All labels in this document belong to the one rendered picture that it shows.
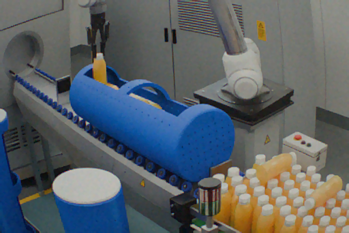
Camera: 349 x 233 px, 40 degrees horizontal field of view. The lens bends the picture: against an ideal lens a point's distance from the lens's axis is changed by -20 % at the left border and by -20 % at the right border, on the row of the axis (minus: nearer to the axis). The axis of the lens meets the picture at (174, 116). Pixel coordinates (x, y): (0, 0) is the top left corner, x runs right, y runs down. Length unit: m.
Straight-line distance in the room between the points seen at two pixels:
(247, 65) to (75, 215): 0.99
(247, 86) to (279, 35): 1.29
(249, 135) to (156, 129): 0.62
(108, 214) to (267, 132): 1.05
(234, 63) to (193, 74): 1.92
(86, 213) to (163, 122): 0.49
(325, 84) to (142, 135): 3.05
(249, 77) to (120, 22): 2.60
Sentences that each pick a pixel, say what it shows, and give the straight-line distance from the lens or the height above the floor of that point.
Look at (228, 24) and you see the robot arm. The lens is 2.34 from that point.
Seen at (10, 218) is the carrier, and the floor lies 0.42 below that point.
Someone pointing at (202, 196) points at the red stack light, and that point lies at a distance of 1.53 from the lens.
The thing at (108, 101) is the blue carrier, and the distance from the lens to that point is 2.42.
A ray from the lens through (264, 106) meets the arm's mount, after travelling 2.58.
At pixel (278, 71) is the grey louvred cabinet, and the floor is 0.88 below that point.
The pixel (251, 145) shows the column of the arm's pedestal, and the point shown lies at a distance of 2.65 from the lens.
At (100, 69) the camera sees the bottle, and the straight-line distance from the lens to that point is 2.65.
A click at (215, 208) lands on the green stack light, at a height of 1.18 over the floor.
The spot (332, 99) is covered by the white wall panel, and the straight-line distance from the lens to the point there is 5.01.
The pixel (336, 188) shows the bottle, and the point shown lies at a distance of 1.74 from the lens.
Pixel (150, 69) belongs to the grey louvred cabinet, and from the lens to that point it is 4.64.
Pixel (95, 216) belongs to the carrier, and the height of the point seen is 0.97.
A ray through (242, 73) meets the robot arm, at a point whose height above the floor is 1.27.
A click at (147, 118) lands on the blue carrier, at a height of 1.18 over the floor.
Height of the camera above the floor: 1.99
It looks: 22 degrees down
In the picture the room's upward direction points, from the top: 3 degrees counter-clockwise
